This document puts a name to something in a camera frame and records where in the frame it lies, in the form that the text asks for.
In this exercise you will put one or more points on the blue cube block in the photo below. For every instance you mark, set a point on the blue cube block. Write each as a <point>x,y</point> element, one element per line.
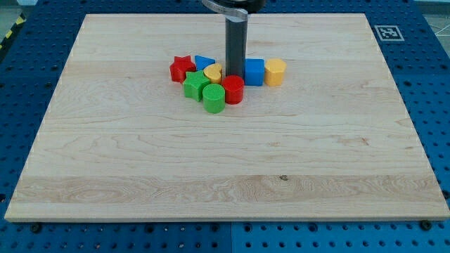
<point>254,72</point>

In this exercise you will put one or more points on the blue triangle block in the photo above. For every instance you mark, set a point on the blue triangle block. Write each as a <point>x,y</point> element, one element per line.
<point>202,62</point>

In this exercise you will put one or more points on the red star block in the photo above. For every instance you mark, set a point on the red star block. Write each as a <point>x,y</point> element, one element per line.
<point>179,68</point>

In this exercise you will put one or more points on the wooden board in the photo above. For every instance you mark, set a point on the wooden board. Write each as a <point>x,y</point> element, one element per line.
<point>120,142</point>

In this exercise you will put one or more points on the yellow hexagon block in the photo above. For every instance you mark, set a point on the yellow hexagon block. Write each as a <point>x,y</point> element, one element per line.
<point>274,71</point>

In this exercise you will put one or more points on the red cylinder block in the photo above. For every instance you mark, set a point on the red cylinder block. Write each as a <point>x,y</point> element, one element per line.
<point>234,89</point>

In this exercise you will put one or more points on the black board stop bolt left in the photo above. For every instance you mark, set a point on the black board stop bolt left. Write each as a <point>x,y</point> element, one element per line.
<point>35,228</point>

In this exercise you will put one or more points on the green star block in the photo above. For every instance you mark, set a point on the green star block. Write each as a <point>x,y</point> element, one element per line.
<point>194,84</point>

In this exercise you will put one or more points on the green cylinder block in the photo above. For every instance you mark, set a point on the green cylinder block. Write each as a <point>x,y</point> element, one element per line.
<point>213,98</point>

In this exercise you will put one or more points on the white fiducial marker tag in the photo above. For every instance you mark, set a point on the white fiducial marker tag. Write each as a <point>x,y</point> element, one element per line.
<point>389,33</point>

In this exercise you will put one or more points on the black board stop bolt right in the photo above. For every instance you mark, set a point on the black board stop bolt right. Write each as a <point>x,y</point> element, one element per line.
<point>425,225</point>

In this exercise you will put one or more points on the yellow heart block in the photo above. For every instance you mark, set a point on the yellow heart block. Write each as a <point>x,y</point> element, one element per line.
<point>214,73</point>

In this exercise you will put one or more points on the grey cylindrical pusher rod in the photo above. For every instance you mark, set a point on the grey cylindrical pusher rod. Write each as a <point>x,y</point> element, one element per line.
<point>236,39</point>

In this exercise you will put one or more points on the black board stop bolt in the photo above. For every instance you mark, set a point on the black board stop bolt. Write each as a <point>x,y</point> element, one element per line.
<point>35,228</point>
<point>425,225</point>

